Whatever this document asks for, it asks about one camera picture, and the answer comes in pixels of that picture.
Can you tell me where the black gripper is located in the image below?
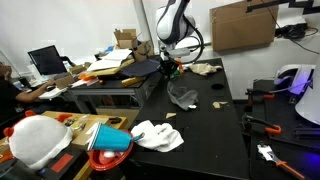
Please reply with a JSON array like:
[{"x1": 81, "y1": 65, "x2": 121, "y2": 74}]
[{"x1": 158, "y1": 47, "x2": 190, "y2": 82}]

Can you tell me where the orange handled tool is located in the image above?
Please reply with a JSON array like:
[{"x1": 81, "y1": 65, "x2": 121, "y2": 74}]
[{"x1": 257, "y1": 144, "x2": 306, "y2": 180}]

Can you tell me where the stack of white papers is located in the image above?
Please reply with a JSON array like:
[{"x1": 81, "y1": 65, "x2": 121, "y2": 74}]
[{"x1": 88, "y1": 49, "x2": 131, "y2": 71}]

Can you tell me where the orange toy bottle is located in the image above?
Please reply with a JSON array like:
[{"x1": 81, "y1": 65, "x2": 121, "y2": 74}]
[{"x1": 176, "y1": 58, "x2": 184, "y2": 75}]

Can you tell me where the grey towel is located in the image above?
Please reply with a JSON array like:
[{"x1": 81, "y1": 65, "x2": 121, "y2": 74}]
[{"x1": 167, "y1": 81, "x2": 198, "y2": 111}]

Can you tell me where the amazon cardboard box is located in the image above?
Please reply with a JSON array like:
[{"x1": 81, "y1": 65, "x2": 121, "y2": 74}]
[{"x1": 133, "y1": 41, "x2": 154, "y2": 62}]

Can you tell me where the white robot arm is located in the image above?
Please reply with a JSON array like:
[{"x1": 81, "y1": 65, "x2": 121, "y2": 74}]
[{"x1": 156, "y1": 0, "x2": 204, "y2": 79}]

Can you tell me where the blue plastic cup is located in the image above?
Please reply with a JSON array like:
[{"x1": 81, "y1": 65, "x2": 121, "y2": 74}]
[{"x1": 87, "y1": 123, "x2": 144, "y2": 152}]

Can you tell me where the beige towel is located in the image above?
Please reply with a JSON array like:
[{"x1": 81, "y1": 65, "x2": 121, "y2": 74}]
[{"x1": 189, "y1": 63, "x2": 222, "y2": 76}]

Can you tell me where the white VR headset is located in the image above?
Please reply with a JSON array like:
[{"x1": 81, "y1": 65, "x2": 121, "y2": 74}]
[{"x1": 274, "y1": 64, "x2": 315, "y2": 95}]

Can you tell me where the open cardboard box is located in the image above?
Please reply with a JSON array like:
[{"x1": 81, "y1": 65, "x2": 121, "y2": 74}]
[{"x1": 114, "y1": 29, "x2": 138, "y2": 49}]

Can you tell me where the dark blue bin lid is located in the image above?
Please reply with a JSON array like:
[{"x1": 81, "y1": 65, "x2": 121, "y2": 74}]
[{"x1": 121, "y1": 59, "x2": 160, "y2": 77}]

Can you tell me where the black computer monitor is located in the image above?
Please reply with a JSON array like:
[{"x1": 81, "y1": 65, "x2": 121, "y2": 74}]
[{"x1": 28, "y1": 45, "x2": 66, "y2": 75}]

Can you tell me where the torn tape scrap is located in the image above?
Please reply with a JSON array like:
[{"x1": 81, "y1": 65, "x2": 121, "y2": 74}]
[{"x1": 212, "y1": 101, "x2": 228, "y2": 109}]

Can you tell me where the red plastic bowl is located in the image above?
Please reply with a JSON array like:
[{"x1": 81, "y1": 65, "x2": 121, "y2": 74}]
[{"x1": 89, "y1": 142, "x2": 133, "y2": 171}]

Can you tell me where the orange handled clamp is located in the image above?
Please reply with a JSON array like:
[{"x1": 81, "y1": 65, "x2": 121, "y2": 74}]
[{"x1": 241, "y1": 114, "x2": 282, "y2": 135}]

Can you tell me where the white towel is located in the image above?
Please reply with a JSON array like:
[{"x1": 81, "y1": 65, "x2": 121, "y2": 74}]
[{"x1": 131, "y1": 120, "x2": 184, "y2": 152}]

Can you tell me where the large cardboard sheet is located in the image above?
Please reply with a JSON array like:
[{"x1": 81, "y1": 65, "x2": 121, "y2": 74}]
[{"x1": 210, "y1": 0, "x2": 279, "y2": 52}]

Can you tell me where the seated person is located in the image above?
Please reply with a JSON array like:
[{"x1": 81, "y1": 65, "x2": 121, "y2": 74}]
[{"x1": 0, "y1": 63, "x2": 55, "y2": 121}]

